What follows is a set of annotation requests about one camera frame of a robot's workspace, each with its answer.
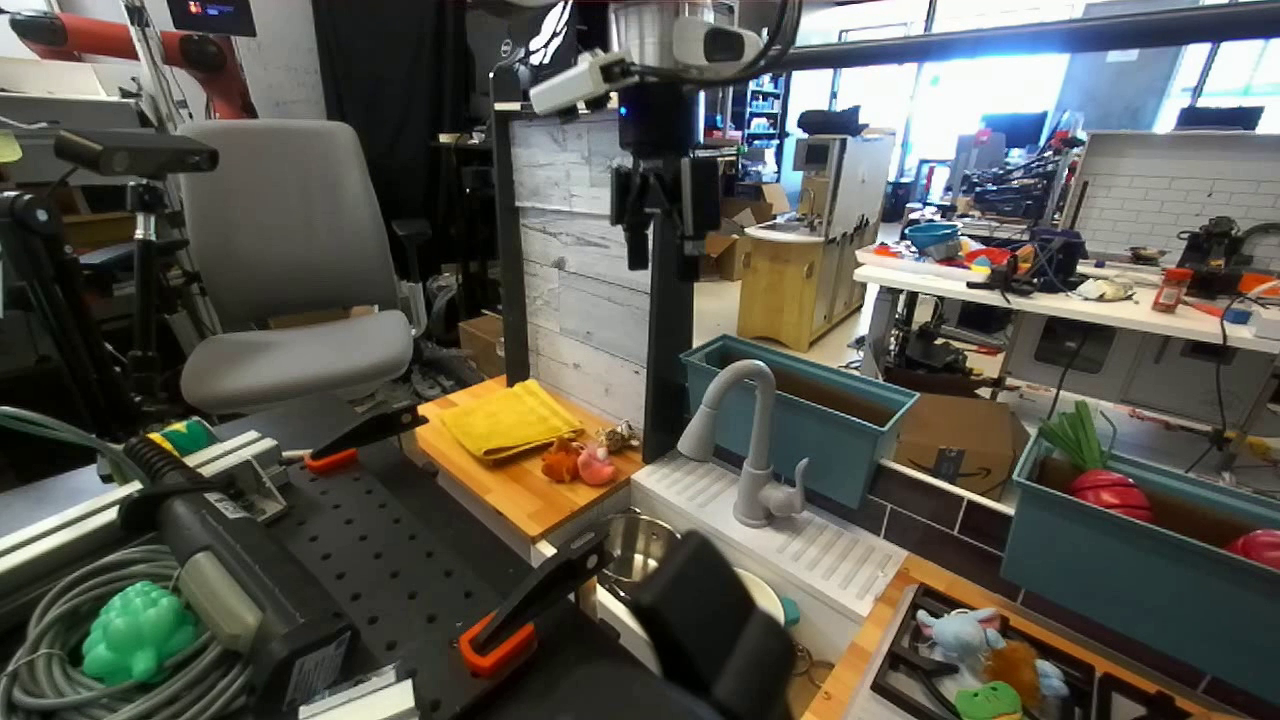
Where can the black camera bar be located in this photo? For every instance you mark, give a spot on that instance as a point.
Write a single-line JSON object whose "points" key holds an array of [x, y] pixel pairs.
{"points": [[135, 152]]}

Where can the grey office chair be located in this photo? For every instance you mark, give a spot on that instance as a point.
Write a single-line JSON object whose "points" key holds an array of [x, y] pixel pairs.
{"points": [[286, 224]]}

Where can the white enamel pot teal rim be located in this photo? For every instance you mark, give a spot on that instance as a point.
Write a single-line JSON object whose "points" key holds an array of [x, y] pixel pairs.
{"points": [[787, 614]]}

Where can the green toy leaves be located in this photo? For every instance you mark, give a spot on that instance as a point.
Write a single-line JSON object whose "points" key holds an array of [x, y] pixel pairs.
{"points": [[1073, 437]]}

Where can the red robot arm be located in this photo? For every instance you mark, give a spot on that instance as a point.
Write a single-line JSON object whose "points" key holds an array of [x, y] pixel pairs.
{"points": [[120, 44]]}

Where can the white cluttered work table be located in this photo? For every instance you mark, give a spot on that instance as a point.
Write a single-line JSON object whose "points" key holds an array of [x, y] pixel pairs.
{"points": [[1067, 305]]}

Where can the green yellow block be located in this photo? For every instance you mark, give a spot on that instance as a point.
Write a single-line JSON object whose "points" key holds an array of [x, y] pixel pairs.
{"points": [[187, 437]]}

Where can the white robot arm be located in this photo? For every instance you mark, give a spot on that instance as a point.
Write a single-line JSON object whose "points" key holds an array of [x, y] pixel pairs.
{"points": [[693, 33]]}

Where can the grey wood plank panel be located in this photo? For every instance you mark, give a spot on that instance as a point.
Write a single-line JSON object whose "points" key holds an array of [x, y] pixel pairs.
{"points": [[587, 305]]}

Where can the pink plush toy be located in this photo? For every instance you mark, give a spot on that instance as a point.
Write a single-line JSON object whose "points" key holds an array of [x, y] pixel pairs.
{"points": [[596, 464]]}

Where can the black perforated table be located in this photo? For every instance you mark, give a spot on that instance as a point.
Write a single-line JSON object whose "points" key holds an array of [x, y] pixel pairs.
{"points": [[400, 562]]}

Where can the yellow terry towel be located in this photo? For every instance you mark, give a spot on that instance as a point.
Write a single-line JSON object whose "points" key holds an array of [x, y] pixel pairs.
{"points": [[505, 421]]}

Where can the black rounded mount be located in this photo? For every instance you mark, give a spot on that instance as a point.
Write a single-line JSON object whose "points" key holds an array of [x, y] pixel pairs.
{"points": [[721, 641]]}

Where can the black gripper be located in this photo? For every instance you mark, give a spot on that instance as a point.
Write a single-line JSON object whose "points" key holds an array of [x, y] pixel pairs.
{"points": [[661, 125]]}

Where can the aluminium rail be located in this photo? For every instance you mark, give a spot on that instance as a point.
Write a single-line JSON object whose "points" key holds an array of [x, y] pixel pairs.
{"points": [[81, 494]]}

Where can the teal vegetable planter box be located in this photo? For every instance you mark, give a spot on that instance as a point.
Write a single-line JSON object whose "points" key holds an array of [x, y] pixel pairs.
{"points": [[1132, 581]]}

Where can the long teal planter box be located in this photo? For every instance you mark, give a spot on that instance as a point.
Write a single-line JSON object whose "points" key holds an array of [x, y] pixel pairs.
{"points": [[826, 426]]}

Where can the wooden stove counter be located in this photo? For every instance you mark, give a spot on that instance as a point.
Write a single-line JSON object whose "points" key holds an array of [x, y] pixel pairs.
{"points": [[854, 652]]}

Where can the grey toy faucet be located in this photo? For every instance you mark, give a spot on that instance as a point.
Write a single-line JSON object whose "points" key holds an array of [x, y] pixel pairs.
{"points": [[759, 452]]}

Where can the green rubber turtle toy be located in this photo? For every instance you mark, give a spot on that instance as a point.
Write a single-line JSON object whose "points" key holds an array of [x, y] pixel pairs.
{"points": [[142, 632]]}

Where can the brown plush toy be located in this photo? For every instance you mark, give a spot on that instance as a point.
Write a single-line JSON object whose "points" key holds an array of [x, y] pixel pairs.
{"points": [[1012, 666]]}

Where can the green yellow plush toy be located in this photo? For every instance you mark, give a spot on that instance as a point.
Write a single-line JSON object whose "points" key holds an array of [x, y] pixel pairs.
{"points": [[990, 701]]}

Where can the orange plush toy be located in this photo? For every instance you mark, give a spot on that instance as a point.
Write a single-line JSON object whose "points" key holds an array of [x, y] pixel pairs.
{"points": [[561, 464]]}

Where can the light blue plush toy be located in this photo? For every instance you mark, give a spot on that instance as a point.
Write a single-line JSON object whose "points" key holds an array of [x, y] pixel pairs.
{"points": [[961, 632]]}

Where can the round wooden cabinet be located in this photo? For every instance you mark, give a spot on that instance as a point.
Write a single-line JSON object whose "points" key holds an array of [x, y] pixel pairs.
{"points": [[787, 287]]}

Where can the white toy sink unit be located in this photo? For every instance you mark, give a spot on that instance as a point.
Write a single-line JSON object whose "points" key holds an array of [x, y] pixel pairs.
{"points": [[826, 562]]}

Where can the dark brick panel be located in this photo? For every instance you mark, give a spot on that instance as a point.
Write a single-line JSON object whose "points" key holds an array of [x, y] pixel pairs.
{"points": [[933, 512]]}

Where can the brown cardboard piece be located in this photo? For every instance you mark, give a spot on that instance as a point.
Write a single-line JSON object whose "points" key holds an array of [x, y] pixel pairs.
{"points": [[961, 435]]}

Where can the striped wooden countertop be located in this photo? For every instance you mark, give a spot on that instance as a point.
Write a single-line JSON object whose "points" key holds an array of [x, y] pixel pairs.
{"points": [[532, 502]]}

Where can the stainless steel pot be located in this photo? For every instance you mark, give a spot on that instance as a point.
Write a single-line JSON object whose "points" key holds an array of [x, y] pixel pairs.
{"points": [[638, 547]]}

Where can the white brick panel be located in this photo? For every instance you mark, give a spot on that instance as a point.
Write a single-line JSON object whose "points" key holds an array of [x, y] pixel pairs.
{"points": [[1163, 185]]}

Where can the leopard print plush toy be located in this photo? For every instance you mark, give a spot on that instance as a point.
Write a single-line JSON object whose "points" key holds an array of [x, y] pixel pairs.
{"points": [[620, 440]]}

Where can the red toy radish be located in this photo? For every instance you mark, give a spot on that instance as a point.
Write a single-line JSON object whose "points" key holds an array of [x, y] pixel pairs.
{"points": [[1256, 547], [1109, 494]]}

